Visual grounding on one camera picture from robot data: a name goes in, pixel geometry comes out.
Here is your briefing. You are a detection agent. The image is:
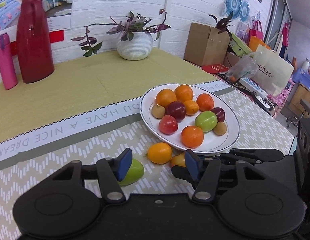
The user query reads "green mango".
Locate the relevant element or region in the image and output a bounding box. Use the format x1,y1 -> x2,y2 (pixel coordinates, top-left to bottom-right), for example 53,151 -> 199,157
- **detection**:
195,111 -> 217,133
119,158 -> 144,186

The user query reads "small brown longan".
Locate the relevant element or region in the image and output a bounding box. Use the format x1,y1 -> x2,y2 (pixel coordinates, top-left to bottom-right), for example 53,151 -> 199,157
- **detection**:
213,122 -> 227,136
151,104 -> 165,119

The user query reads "red apple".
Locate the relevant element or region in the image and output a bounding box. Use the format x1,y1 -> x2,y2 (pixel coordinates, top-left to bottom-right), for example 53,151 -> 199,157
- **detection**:
159,115 -> 178,135

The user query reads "dark red plum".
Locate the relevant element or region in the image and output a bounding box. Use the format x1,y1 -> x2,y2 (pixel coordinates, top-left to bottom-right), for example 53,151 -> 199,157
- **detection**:
211,107 -> 226,122
165,101 -> 186,122

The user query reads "small brown longan front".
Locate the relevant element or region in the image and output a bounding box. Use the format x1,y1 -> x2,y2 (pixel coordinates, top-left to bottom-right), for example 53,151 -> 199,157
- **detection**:
151,104 -> 165,119

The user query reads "small orange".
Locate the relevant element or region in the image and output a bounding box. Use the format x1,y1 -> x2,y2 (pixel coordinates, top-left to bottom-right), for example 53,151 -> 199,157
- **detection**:
147,142 -> 172,164
183,100 -> 199,116

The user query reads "mandarin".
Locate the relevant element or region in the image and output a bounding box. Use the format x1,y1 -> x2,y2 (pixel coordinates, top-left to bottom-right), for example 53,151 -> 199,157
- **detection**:
196,93 -> 215,112

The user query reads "large orange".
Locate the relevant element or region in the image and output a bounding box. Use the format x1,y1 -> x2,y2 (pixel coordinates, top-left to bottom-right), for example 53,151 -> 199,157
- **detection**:
155,88 -> 177,108

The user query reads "yellow red small fruit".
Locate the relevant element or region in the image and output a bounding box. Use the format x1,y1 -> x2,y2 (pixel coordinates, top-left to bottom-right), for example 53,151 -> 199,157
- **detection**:
170,153 -> 186,167

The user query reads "small orange back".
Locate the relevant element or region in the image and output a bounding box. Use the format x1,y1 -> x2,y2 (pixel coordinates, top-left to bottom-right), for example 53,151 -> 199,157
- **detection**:
147,142 -> 172,164

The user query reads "white porcelain plate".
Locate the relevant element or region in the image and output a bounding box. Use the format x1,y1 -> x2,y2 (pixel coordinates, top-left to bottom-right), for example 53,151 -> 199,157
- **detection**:
140,81 -> 240,154

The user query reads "patterned tablecloth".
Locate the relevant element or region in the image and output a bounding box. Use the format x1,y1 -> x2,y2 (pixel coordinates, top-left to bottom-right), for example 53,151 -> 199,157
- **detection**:
0,49 -> 294,239

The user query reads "swivel stool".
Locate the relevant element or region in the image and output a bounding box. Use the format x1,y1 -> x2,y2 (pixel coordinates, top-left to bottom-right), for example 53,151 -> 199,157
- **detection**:
286,99 -> 310,128

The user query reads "white power strip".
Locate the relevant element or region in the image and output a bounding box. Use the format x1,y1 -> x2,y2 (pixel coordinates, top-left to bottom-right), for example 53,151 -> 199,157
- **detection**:
239,77 -> 268,98

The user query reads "beige tote bag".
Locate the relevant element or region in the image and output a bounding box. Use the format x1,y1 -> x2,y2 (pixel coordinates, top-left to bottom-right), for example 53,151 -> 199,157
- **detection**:
252,45 -> 294,96

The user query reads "clear plastic bag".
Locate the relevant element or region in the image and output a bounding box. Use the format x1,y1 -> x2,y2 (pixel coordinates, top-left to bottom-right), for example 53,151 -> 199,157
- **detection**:
226,51 -> 262,82

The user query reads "red envelope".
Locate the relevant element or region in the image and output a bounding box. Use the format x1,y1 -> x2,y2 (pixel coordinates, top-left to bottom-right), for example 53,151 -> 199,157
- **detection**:
202,64 -> 228,74

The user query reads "green cardboard box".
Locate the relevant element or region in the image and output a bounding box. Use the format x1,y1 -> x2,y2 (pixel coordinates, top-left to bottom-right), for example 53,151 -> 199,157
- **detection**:
229,33 -> 252,57

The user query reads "brown cardboard box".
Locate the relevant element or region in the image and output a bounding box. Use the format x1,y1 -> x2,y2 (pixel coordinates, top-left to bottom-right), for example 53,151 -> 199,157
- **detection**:
184,23 -> 230,67

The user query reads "white ribbed plant pot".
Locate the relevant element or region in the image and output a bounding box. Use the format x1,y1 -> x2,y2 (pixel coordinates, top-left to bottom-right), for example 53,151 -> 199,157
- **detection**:
116,32 -> 153,61

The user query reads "dark purple potted plant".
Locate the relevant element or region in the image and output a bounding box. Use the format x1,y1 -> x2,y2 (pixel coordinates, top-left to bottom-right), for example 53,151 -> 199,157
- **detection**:
209,10 -> 233,40

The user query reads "red thermos jug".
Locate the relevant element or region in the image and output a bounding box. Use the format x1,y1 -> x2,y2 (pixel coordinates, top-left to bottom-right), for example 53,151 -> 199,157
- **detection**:
16,0 -> 54,83

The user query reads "purple green trailing plant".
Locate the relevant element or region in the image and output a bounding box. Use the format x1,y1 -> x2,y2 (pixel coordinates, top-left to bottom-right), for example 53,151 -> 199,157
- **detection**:
71,9 -> 171,57

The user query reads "pink thermos bottle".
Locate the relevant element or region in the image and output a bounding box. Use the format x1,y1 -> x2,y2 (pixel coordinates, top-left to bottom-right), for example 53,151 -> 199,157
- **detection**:
0,33 -> 18,90

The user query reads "bedding advertisement poster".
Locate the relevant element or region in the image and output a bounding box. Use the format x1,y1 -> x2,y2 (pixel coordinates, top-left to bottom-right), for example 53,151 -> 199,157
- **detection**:
0,0 -> 73,62

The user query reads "blue round wall decoration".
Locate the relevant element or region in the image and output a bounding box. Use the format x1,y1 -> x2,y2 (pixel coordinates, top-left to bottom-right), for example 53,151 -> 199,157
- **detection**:
225,0 -> 243,20

